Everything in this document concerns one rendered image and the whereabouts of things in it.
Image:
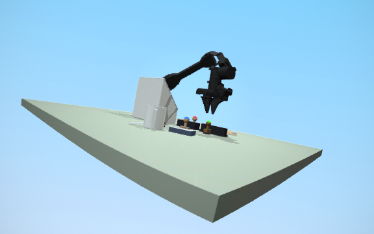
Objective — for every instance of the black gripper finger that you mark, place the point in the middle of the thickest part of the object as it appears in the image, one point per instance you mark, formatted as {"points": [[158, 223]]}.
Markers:
{"points": [[207, 102], [214, 104]]}

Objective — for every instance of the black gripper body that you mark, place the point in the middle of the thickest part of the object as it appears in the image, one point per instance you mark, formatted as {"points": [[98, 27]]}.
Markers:
{"points": [[208, 92]]}

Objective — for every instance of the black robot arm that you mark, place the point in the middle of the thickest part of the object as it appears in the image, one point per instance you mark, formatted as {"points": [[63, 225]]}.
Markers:
{"points": [[223, 72]]}

